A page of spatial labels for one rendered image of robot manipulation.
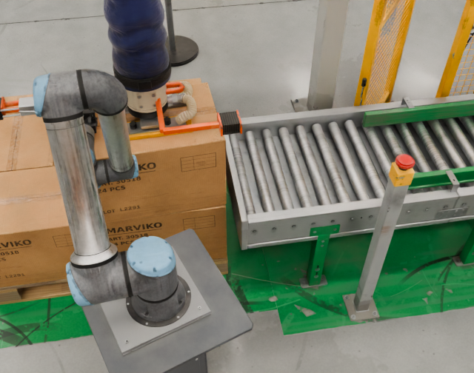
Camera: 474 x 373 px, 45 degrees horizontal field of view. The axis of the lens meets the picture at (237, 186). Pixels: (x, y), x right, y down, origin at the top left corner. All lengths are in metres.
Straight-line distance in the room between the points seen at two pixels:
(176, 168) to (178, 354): 0.80
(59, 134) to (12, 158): 1.33
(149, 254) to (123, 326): 0.31
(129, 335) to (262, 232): 0.85
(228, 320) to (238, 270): 1.04
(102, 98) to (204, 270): 0.79
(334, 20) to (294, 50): 1.12
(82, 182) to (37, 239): 1.01
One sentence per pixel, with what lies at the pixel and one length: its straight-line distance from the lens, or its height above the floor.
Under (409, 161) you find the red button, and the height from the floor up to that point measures 1.04.
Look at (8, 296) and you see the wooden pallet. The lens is 3.09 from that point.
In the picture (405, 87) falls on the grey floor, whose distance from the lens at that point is 4.32.
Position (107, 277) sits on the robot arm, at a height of 1.02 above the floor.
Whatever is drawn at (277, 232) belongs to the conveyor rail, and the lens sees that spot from 2.57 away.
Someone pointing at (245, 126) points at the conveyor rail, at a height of 0.58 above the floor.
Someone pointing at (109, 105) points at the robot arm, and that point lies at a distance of 1.72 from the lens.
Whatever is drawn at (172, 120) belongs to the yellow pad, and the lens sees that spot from 2.38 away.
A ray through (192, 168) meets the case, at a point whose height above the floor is 0.82.
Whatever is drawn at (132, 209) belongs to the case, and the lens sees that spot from 2.53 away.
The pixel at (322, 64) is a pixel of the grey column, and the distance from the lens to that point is 3.63.
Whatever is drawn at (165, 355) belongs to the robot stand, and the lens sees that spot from 1.98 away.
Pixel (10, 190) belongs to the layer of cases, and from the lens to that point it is 2.87.
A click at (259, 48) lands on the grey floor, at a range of 4.56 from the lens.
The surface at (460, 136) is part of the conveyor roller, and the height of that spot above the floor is 0.55.
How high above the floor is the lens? 2.51
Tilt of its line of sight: 47 degrees down
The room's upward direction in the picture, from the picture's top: straight up
